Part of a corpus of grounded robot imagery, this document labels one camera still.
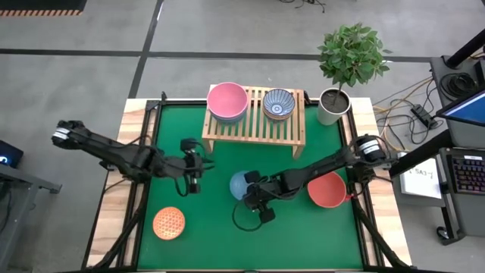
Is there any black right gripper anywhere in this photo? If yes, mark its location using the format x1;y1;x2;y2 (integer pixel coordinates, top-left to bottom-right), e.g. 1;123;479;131
242;169;281;224

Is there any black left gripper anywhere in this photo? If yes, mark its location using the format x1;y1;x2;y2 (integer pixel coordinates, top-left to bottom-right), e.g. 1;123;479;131
180;137;216;195

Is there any blue bowl red patterned outside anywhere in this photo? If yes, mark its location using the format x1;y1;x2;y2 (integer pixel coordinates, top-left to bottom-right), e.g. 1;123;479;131
229;170;253;202

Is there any large pink bowl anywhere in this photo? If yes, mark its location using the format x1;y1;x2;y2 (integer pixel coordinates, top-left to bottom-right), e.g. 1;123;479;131
206;81;250;121

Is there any orange honeycomb patterned bowl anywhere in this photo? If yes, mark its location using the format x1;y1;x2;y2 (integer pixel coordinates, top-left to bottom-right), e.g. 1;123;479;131
152;206;186;241

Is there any blue striped white bowl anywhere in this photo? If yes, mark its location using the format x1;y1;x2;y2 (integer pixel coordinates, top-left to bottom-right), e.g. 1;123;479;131
261;88;297;121

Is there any wooden slatted shelf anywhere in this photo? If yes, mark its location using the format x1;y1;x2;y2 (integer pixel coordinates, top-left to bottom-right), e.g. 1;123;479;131
201;84;307;161

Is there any green table mat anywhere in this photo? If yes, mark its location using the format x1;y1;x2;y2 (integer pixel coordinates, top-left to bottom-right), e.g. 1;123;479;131
136;104;365;271

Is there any large red bowl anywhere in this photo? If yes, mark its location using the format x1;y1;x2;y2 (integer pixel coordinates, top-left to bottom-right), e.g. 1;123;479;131
306;171;348;209

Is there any potted green plant white pot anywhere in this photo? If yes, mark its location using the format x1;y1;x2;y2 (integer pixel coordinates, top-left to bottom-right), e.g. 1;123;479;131
316;21;393;127

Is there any white paper sheet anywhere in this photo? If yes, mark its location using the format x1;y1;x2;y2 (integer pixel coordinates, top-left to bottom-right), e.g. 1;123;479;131
399;165;443;201

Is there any black stand bar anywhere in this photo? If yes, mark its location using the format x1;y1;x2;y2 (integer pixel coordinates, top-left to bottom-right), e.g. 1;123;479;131
388;127;454;178

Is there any grey side table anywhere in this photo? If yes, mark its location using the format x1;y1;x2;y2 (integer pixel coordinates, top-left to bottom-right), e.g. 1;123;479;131
0;162;63;272

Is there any black power strip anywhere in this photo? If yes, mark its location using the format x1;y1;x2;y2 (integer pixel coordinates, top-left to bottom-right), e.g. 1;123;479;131
410;103;437;129

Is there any black device with blue light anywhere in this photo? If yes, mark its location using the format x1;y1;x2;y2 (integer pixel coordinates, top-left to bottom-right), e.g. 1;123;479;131
0;139;24;170

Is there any grey equipment cart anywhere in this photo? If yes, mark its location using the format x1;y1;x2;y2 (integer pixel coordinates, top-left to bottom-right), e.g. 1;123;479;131
429;55;485;246

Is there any black backlit keyboard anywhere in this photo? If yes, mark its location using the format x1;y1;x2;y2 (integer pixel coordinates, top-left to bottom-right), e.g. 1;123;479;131
446;153;485;197

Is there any black mat with hazard stripes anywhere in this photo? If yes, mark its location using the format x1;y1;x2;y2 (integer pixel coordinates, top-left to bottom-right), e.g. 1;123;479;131
0;0;88;17

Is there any computer monitor with blue screen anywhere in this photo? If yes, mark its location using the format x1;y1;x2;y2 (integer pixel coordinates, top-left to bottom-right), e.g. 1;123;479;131
435;86;485;128

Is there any black stand pole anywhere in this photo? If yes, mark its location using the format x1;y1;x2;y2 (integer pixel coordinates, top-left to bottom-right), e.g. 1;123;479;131
444;27;485;70

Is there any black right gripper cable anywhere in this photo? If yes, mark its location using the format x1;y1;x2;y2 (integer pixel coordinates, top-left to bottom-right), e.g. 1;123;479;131
231;199;266;233

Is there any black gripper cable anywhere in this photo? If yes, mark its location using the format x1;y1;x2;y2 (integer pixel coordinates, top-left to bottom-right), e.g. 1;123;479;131
173;174;191;197
231;199;266;233

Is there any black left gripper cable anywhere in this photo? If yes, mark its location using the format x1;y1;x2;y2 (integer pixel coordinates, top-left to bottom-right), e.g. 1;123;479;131
173;174;191;197

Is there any orange floor cable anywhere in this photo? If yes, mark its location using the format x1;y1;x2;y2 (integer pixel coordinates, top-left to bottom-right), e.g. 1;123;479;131
372;77;435;152

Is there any black floor cable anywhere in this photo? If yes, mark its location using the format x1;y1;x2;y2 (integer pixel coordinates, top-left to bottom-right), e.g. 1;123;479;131
279;0;327;13

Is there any coiled black cable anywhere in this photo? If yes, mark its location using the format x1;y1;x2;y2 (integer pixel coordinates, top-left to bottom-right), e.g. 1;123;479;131
440;71;479;100

